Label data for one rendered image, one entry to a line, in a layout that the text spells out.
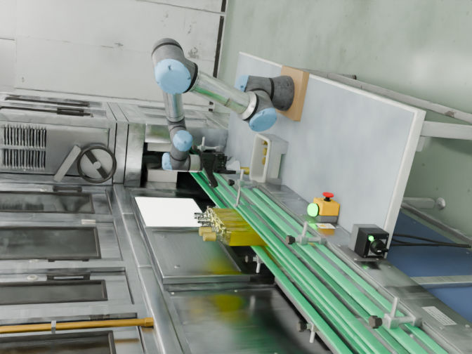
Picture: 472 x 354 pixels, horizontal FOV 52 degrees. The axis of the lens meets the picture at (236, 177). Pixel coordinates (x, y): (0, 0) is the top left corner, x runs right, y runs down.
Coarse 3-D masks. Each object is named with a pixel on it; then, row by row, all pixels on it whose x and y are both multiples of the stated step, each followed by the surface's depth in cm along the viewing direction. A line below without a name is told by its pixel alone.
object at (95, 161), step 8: (88, 152) 262; (96, 152) 267; (104, 152) 269; (80, 160) 262; (88, 160) 267; (96, 160) 265; (104, 160) 270; (88, 168) 268; (96, 168) 266; (104, 168) 271; (96, 176) 271; (104, 176) 269
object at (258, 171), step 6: (258, 138) 225; (264, 138) 214; (258, 144) 226; (270, 144) 211; (258, 150) 227; (252, 156) 227; (258, 156) 227; (264, 156) 228; (252, 162) 228; (258, 162) 228; (252, 168) 228; (258, 168) 229; (264, 168) 213; (252, 174) 229; (258, 174) 230; (264, 174) 213; (258, 180) 225; (264, 180) 214
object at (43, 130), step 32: (0, 96) 301; (32, 96) 310; (0, 128) 251; (32, 128) 256; (64, 128) 261; (96, 128) 266; (128, 128) 270; (0, 160) 255; (32, 160) 262; (64, 160) 265; (128, 160) 275
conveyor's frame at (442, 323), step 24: (264, 192) 202; (288, 192) 201; (336, 240) 155; (360, 264) 140; (384, 264) 142; (384, 288) 127; (408, 288) 129; (408, 312) 118; (432, 312) 117; (456, 312) 119; (432, 336) 110; (456, 336) 108
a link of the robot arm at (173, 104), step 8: (160, 40) 171; (168, 40) 170; (152, 48) 171; (168, 96) 191; (176, 96) 191; (168, 104) 194; (176, 104) 194; (168, 112) 198; (176, 112) 197; (168, 120) 203; (176, 120) 201; (184, 120) 204
